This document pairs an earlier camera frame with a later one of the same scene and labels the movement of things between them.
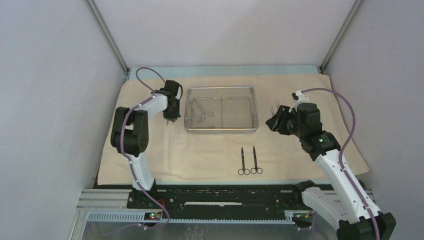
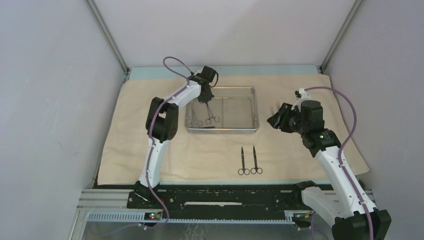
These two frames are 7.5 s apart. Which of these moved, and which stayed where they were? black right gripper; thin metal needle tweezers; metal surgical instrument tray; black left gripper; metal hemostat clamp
Moved: metal hemostat clamp; black left gripper
Stayed: thin metal needle tweezers; black right gripper; metal surgical instrument tray
